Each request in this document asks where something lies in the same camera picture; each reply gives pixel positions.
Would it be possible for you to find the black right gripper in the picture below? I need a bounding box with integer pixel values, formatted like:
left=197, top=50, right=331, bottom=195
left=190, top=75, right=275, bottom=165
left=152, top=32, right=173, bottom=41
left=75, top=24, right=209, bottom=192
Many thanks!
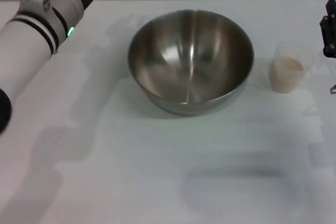
left=319, top=0, right=336, bottom=58

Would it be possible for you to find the clear plastic measuring cup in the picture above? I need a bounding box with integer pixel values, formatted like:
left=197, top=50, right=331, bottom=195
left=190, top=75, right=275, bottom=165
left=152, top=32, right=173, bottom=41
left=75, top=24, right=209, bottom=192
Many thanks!
left=269, top=40, right=316, bottom=93

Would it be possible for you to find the white uncooked rice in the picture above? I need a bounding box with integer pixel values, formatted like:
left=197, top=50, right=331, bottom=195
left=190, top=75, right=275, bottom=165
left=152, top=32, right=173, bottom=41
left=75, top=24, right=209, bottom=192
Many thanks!
left=270, top=56, right=305, bottom=93

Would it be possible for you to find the stainless steel mixing bowl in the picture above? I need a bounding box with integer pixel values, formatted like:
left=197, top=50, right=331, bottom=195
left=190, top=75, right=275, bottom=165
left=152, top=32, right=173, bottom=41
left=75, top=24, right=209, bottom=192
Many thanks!
left=128, top=8, right=255, bottom=116

